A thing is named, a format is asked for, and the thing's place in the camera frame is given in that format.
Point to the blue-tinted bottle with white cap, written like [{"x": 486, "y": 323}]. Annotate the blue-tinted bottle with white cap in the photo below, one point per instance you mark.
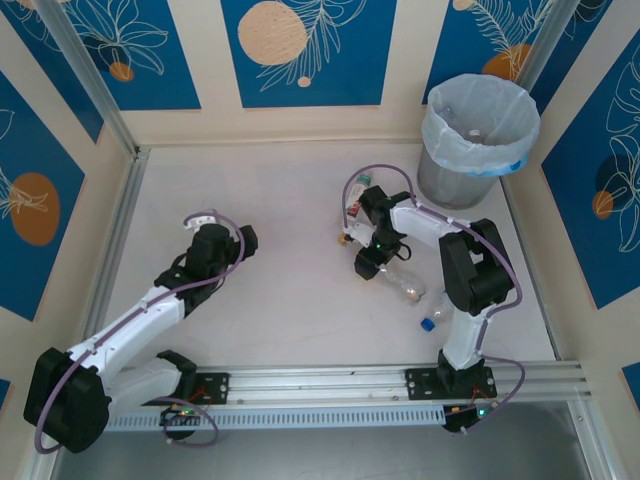
[{"x": 473, "y": 133}]

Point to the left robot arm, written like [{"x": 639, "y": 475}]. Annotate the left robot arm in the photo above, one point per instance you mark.
[{"x": 130, "y": 325}]

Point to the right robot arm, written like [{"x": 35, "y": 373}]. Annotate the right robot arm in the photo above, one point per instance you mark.
[{"x": 470, "y": 270}]

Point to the grey metal waste bin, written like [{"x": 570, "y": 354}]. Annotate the grey metal waste bin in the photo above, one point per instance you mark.
[{"x": 450, "y": 185}]

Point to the translucent white bin liner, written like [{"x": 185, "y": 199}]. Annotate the translucent white bin liner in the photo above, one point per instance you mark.
[{"x": 500, "y": 145}]

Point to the ship-label bottle with green cap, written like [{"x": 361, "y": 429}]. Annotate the ship-label bottle with green cap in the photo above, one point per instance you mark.
[{"x": 357, "y": 192}]

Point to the crushed clear bottle, yellow cap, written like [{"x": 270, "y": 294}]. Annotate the crushed clear bottle, yellow cap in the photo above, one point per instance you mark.
[{"x": 405, "y": 285}]

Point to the clear bottle with blue cap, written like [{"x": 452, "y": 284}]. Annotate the clear bottle with blue cap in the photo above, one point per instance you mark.
[{"x": 440, "y": 310}]

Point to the aluminium table side rail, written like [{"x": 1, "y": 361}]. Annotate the aluminium table side rail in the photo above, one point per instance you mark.
[
  {"x": 532, "y": 270},
  {"x": 120, "y": 240}
]

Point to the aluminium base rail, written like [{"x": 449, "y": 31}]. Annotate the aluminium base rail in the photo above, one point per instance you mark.
[{"x": 320, "y": 380}]

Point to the aluminium frame post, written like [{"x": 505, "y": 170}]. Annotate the aluminium frame post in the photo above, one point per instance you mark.
[
  {"x": 542, "y": 45},
  {"x": 85, "y": 75}
]

